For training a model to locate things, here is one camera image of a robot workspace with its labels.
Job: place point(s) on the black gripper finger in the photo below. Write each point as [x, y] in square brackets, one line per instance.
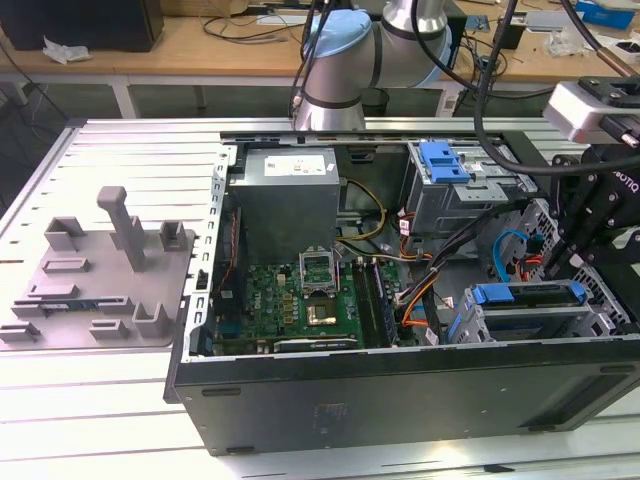
[575, 220]
[620, 255]

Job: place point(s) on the hard disk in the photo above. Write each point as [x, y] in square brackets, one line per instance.
[495, 292]

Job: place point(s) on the silver disk bay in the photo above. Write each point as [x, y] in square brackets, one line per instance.
[540, 311]

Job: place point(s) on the grey metal drive cage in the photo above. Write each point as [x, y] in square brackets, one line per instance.
[450, 210]

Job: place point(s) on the blue plastic drive latch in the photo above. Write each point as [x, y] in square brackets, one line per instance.
[442, 165]

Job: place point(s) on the white plastic packaging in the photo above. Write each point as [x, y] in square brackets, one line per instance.
[562, 45]

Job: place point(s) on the blue cardboard box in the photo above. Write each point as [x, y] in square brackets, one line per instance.
[605, 14]

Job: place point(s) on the small black box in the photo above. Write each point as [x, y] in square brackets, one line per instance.
[515, 35]

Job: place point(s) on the grey flat tray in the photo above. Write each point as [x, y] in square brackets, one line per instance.
[545, 22]

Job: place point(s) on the RAM stick with chips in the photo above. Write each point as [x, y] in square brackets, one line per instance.
[385, 305]

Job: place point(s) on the black waste bin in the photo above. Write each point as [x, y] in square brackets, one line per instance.
[375, 102]

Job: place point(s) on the metal locking lever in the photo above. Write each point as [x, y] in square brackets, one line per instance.
[340, 260]

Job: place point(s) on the black PC case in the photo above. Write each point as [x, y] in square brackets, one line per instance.
[400, 400]

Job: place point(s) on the CPU socket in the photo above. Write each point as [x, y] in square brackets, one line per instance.
[322, 312]

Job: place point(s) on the black graphics card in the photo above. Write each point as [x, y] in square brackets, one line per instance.
[315, 344]

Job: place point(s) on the grey power supply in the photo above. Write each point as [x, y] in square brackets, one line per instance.
[280, 210]

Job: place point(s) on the green motherboard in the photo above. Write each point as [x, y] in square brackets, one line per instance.
[270, 300]

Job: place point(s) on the black case fan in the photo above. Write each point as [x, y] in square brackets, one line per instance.
[242, 270]

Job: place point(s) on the wooden desk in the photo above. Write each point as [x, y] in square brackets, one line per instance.
[200, 55]

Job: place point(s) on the grey parts rack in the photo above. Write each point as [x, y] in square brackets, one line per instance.
[100, 280]

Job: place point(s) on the black computer tower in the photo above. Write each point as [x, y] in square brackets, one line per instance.
[100, 25]

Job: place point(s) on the green RAM stick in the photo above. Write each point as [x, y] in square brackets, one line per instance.
[65, 305]

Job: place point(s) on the white plastic bag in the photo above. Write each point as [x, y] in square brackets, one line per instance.
[65, 52]

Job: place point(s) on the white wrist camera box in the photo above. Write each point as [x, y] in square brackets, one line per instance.
[575, 112]

